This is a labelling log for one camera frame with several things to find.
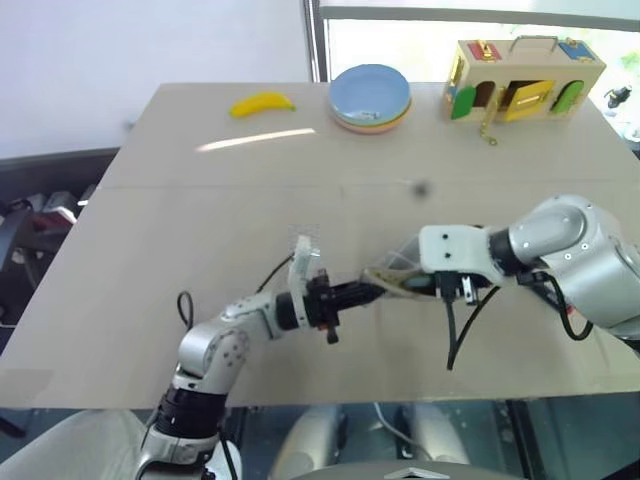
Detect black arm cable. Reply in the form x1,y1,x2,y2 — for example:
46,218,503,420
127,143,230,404
438,269,595,372
176,253,296,332

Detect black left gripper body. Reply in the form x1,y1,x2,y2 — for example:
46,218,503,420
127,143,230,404
305,269,346,346

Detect yellow toy banana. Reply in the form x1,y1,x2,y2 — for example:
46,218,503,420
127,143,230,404
229,92,298,119

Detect grey rounded shape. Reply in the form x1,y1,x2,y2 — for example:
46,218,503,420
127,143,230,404
0,409,154,480

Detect red and white clutter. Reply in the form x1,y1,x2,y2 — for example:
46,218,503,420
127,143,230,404
0,185,97,281

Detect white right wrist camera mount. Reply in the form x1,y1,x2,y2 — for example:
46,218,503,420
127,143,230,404
418,224,504,289

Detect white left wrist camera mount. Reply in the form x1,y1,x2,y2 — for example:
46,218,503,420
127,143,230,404
287,234,322,331

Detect wooden lock toy box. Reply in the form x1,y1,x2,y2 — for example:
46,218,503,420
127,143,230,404
442,35,608,124

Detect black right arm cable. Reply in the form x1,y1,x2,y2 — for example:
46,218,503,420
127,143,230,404
438,269,595,372

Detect white cable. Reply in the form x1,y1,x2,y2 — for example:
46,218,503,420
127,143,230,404
373,402,434,459

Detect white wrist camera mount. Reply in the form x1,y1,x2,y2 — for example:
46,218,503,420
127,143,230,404
418,224,504,289
287,234,322,331

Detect grey window frame post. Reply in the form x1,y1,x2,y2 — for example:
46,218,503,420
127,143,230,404
302,0,332,84

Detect blue plate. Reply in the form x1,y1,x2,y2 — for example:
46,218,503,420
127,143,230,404
328,64,412,124

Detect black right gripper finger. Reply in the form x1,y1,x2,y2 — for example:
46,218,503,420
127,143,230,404
403,274,436,294

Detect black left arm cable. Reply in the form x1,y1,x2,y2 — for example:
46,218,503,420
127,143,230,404
176,253,296,332

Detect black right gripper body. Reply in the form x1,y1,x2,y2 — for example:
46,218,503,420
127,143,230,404
433,272,490,305

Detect small dark background object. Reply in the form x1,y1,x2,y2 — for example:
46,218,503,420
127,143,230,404
602,84,635,109

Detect brass latch chain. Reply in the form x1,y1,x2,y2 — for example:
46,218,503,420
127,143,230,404
478,99,501,147

